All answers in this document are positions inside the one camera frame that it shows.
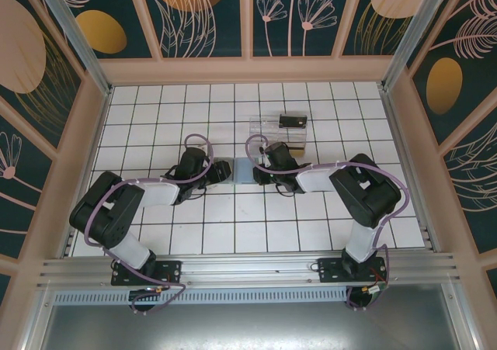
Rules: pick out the clear acrylic organizer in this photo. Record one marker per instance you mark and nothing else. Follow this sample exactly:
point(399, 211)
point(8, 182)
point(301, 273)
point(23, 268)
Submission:
point(291, 134)

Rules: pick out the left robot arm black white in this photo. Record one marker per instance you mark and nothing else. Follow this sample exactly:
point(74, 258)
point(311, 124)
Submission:
point(108, 214)

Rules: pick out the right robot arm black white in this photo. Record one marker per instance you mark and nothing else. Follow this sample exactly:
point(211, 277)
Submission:
point(365, 195)

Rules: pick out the orange card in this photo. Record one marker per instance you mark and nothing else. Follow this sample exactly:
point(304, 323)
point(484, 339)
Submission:
point(298, 151)

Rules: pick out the black card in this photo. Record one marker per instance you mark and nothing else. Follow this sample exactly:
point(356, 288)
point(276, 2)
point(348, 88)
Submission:
point(293, 120)

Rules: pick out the black electronics module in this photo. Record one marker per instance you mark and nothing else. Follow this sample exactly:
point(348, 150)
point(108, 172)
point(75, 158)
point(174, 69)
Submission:
point(145, 297)
point(369, 295)

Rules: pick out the grey metal sheet panel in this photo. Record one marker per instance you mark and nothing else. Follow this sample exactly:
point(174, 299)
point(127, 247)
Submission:
point(248, 326)

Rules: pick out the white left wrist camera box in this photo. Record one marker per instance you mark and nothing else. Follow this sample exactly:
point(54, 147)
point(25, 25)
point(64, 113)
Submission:
point(201, 147)

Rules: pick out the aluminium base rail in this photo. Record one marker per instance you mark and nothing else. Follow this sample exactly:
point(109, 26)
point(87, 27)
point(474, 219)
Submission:
point(248, 268)

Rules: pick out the aluminium side rail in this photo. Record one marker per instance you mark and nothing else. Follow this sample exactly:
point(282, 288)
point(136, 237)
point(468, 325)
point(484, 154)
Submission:
point(95, 140)
point(401, 140)

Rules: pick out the aluminium frame post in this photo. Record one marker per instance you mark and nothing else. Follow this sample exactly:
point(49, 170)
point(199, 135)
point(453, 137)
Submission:
point(411, 32)
point(70, 28)

